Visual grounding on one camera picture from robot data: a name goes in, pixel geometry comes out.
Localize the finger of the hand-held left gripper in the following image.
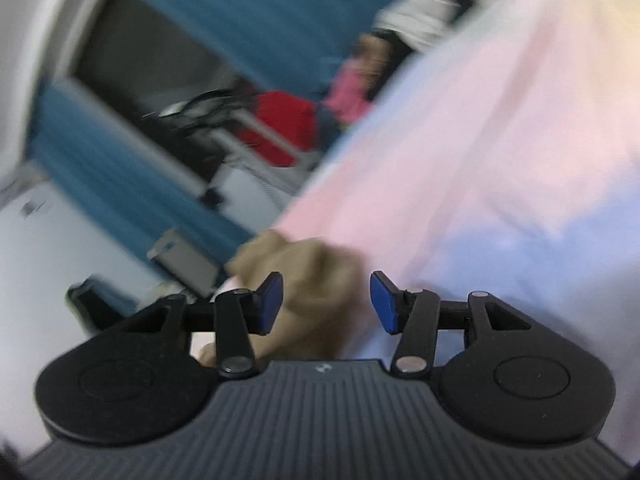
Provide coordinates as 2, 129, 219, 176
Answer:
66, 275, 132, 336

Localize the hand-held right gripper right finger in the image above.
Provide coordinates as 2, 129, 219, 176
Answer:
370, 270, 533, 380

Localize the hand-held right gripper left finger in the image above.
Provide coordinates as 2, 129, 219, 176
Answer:
102, 272, 284, 380

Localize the tan printed t-shirt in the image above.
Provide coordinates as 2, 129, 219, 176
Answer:
197, 229, 365, 367

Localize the pile of mixed clothes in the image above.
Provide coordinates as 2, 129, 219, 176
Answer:
324, 0, 506, 126

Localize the black chair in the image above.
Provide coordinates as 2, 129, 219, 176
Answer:
146, 227, 227, 299

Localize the narrow blue curtain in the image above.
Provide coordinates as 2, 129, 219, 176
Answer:
30, 79, 257, 262

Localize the pastel tie-dye bedsheet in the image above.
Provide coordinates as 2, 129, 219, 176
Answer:
215, 0, 640, 461

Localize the red garment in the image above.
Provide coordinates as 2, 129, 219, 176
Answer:
239, 90, 322, 169

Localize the white tripod stand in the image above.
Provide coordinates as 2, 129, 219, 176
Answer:
159, 89, 321, 198

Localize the dark window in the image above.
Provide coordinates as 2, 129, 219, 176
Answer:
69, 0, 253, 188

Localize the wide blue curtain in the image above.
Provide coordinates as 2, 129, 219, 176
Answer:
92, 0, 453, 103

